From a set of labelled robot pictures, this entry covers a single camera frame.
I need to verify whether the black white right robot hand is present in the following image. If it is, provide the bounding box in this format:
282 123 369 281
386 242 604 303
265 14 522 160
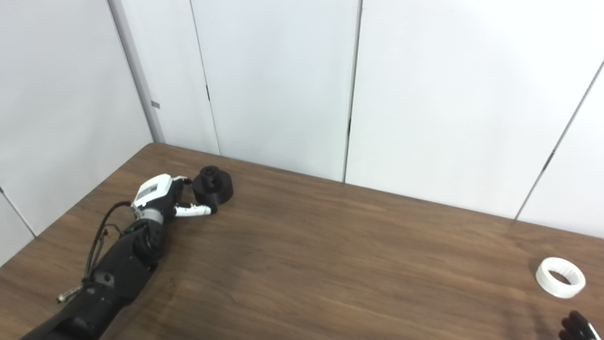
561 310 603 340

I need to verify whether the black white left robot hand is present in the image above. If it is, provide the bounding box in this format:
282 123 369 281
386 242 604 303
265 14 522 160
131 174 212 222

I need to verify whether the white toothed ring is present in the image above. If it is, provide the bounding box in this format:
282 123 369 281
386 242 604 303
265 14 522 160
536 257 587 299

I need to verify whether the round black stepped part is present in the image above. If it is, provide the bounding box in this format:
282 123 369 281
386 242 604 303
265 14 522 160
192 166 234 213

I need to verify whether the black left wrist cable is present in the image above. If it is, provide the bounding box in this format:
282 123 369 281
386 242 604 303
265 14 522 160
57 202 137 303

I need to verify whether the grey wall corner post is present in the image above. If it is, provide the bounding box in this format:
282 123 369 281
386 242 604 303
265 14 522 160
108 0 166 144

